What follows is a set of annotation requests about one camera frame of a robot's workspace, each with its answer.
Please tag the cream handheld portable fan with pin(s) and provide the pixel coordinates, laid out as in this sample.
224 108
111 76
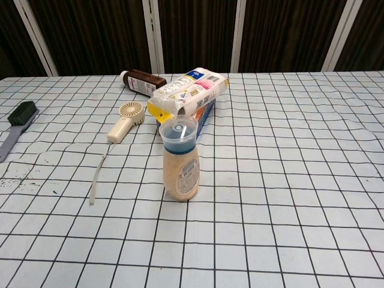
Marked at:
126 121

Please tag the white grid-pattern tablecloth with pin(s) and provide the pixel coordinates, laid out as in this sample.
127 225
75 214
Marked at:
270 195

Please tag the beige bottle with blue cap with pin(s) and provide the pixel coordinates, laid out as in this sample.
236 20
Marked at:
181 168

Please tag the blue and orange box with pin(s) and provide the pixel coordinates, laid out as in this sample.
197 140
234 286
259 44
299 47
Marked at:
204 115

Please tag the white snack bag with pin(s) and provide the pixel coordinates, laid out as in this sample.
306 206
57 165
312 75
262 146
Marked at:
189 91

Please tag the brown bottle with white cap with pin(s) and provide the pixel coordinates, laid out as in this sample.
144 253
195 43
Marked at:
143 82

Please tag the dark folding screen with white frames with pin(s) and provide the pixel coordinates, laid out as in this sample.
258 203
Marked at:
195 33

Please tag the grey brush with dark bristles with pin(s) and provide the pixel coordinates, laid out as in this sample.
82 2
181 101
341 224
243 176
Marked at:
18 123

